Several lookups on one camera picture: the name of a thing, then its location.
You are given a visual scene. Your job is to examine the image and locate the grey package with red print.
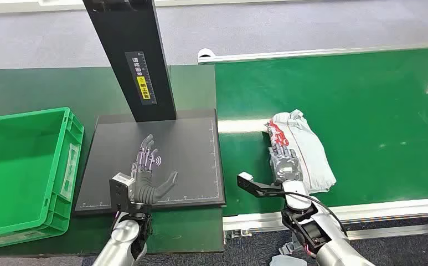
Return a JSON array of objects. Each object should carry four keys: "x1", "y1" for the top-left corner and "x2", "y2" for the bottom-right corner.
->
[{"x1": 264, "y1": 109, "x2": 337, "y2": 195}]

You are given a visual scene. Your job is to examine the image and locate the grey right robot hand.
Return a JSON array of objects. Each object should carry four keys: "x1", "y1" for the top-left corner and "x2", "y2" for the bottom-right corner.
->
[{"x1": 267, "y1": 141, "x2": 305, "y2": 185}]

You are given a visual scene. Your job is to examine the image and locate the black yellow column sticker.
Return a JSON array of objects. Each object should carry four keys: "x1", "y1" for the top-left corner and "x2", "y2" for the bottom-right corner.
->
[{"x1": 124, "y1": 51, "x2": 158, "y2": 106}]

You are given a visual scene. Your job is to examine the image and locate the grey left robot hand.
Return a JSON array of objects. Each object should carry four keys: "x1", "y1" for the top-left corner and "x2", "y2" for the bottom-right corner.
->
[{"x1": 130, "y1": 134, "x2": 179, "y2": 205}]

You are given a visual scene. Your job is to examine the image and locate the pale grey plastic bag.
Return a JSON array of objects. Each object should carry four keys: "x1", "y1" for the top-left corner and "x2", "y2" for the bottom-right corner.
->
[{"x1": 270, "y1": 254, "x2": 307, "y2": 266}]

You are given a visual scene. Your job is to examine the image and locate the clear crate label pocket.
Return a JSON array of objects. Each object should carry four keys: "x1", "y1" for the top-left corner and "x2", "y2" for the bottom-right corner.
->
[{"x1": 60, "y1": 144, "x2": 79, "y2": 202}]

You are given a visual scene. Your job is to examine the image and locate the black scanner base plate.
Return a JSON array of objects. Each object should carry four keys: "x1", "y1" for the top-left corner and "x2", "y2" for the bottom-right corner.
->
[{"x1": 75, "y1": 109, "x2": 226, "y2": 216}]

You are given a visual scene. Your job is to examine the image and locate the green conveyor belt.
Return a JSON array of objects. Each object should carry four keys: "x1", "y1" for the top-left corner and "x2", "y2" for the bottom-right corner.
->
[{"x1": 214, "y1": 47, "x2": 428, "y2": 217}]

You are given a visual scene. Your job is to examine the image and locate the green plastic crate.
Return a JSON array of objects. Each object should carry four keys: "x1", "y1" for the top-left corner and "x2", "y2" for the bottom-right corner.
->
[{"x1": 0, "y1": 106, "x2": 85, "y2": 252}]

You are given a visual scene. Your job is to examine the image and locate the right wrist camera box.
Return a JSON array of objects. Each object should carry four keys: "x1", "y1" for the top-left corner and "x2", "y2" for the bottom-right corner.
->
[{"x1": 236, "y1": 171, "x2": 284, "y2": 199}]

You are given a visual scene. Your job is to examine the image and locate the black scanner column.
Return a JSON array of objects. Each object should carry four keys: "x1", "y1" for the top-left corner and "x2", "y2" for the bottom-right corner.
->
[{"x1": 82, "y1": 0, "x2": 178, "y2": 122}]

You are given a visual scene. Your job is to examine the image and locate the grey metal conveyor bracket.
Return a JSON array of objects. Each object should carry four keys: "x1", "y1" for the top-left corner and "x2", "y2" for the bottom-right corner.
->
[{"x1": 277, "y1": 234, "x2": 303, "y2": 256}]

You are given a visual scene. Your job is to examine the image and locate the aluminium conveyor side rail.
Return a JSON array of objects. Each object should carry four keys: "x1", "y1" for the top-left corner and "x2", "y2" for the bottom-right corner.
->
[
  {"x1": 223, "y1": 197, "x2": 428, "y2": 241},
  {"x1": 198, "y1": 41, "x2": 428, "y2": 65}
]

